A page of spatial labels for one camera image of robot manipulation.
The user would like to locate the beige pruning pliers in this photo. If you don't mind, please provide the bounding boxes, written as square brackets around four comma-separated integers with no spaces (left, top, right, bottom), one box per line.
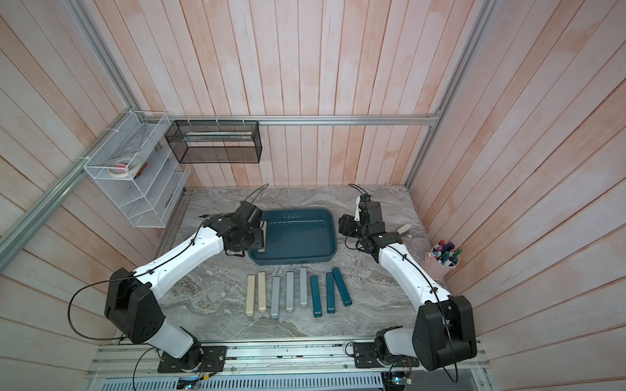
[258,272,267,313]
[246,275,256,317]
[259,220,267,253]

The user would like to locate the grey pruning pliers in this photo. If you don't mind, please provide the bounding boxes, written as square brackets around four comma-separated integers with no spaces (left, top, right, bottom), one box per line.
[270,276,280,319]
[299,267,308,308]
[285,271,294,313]

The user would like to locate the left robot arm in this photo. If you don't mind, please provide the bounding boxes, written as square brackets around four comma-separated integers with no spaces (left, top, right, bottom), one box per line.
[104,201,264,371]

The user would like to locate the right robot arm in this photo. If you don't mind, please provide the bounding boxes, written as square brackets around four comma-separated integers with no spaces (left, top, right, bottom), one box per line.
[338,192,478,371]

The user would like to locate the teal plastic storage box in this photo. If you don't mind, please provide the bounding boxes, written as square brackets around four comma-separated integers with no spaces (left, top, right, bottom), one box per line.
[248,208,337,266]

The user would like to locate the teal pruning pliers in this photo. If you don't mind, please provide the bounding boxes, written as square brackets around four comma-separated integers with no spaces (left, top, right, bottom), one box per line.
[332,267,352,307]
[326,272,336,314]
[310,275,323,318]

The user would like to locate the small beige tape roll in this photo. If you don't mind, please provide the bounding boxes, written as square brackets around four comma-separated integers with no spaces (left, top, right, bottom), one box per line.
[395,223,412,236]

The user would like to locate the pink pen holder cup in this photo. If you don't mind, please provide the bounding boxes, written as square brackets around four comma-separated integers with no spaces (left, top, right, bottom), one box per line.
[421,240,463,281]

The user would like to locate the tape roll in shelf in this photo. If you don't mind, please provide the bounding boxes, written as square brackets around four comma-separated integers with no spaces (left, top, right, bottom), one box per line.
[106,156,141,179]

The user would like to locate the black mesh wall basket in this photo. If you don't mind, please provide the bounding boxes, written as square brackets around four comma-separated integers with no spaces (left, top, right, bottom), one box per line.
[165,119,262,164]

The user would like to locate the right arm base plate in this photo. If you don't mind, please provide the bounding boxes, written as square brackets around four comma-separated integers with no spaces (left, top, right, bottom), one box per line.
[345,342,420,369]

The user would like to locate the white wire wall shelf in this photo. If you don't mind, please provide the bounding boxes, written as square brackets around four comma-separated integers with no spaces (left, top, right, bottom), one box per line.
[84,111,190,228]

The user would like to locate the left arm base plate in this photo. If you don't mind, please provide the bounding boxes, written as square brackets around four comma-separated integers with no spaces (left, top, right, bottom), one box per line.
[157,344,228,374]

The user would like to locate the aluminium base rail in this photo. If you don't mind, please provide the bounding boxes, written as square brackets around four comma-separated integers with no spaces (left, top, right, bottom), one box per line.
[85,338,492,380]

